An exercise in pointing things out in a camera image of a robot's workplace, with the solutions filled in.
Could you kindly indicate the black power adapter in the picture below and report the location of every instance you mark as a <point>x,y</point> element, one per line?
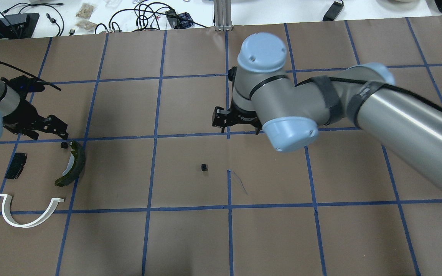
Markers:
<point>333,11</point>

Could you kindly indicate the bag of small parts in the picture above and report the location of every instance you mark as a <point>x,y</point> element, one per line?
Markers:
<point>85,11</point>

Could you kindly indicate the aluminium frame post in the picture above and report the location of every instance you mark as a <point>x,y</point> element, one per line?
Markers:
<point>222,15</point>

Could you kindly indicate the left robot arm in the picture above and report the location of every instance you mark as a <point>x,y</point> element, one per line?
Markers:
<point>9,98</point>

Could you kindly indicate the white curved plastic bracket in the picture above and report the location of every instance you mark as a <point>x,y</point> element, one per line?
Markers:
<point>43,216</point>

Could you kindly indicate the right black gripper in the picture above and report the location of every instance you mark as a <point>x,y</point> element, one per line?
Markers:
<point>241,114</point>

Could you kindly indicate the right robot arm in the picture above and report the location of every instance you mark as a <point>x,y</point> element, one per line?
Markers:
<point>263,96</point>

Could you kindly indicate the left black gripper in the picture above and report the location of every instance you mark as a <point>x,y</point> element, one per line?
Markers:
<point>23,113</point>

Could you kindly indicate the black brake pad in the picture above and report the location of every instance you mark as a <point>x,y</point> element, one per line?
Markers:
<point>16,165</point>

